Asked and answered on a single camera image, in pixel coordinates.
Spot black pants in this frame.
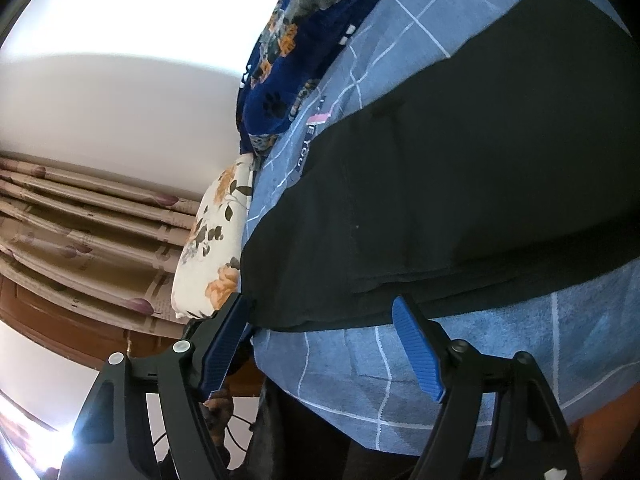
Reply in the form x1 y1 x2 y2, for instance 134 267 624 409
241 0 639 332

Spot blue checked bed sheet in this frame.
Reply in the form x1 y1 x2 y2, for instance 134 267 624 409
247 0 639 455

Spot white floral pillow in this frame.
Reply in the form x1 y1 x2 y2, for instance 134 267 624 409
171 154 256 320

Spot beige floral curtain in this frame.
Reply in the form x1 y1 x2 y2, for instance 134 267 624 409
1 157 198 338

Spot person's left hand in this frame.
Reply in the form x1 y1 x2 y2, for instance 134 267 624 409
203 387 234 446

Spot navy dog print blanket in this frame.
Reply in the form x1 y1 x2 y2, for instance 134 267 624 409
235 0 380 155

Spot black cable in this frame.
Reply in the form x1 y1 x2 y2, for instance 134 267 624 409
150 408 266 480

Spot brown wooden furniture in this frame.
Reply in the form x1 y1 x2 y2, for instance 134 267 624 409
1 278 182 370

